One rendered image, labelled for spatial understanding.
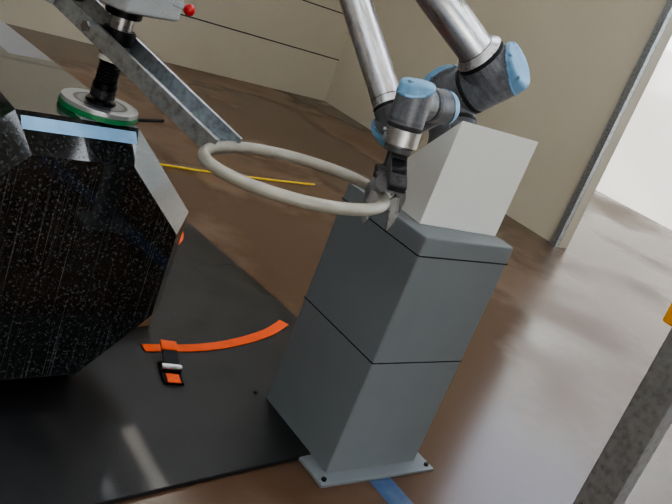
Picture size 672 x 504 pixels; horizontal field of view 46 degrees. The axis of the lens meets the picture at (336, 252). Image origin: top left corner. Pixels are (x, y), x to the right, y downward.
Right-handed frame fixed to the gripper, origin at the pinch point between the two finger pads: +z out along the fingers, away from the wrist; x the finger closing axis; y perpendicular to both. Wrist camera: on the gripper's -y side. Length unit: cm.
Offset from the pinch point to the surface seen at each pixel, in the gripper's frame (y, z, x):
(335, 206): -22.4, -6.8, 13.7
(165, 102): 14, -13, 59
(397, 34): 663, -40, -75
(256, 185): -22.5, -6.9, 31.8
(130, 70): 21, -18, 71
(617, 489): -41, 36, -64
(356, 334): 30, 43, -9
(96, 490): -13, 85, 52
